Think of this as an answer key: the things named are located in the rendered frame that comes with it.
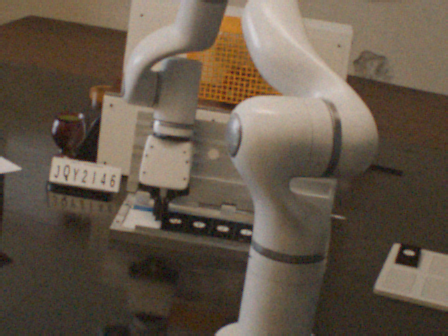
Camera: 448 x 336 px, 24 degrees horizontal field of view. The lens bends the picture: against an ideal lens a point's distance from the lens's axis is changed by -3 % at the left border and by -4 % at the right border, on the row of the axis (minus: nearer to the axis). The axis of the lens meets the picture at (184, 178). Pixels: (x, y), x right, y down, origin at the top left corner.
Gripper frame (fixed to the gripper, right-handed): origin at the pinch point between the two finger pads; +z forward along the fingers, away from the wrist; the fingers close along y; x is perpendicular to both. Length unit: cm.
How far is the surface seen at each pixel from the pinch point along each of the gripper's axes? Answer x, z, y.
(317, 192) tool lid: 10.9, -7.6, 31.5
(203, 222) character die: 2.4, 1.3, 8.9
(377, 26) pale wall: 170, -51, 50
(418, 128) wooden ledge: 116, -20, 64
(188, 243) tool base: -7.0, 4.3, 7.2
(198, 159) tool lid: 10.7, -10.5, 5.3
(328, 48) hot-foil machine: 45, -39, 30
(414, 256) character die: 5, 2, 54
